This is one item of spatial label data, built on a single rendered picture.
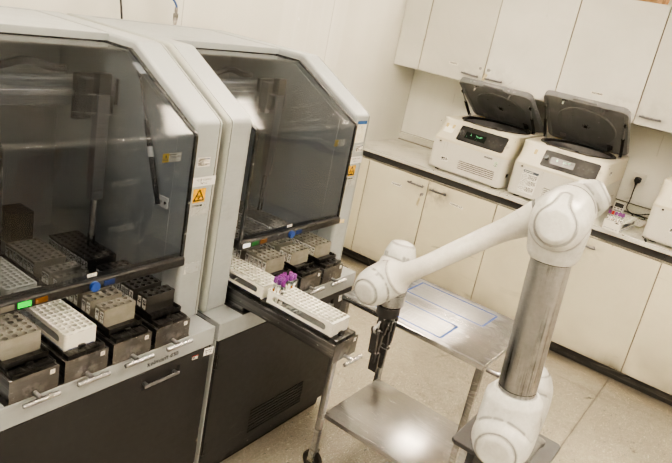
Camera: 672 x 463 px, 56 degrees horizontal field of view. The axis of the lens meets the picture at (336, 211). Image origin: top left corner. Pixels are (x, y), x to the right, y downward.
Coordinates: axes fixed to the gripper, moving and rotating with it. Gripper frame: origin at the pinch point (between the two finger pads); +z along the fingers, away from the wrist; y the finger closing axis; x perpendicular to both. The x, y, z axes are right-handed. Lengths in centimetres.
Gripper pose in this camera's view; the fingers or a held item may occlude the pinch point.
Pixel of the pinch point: (377, 359)
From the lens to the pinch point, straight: 213.5
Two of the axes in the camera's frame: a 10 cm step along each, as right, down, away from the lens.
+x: 7.9, 3.2, -5.3
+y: -5.9, 1.5, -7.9
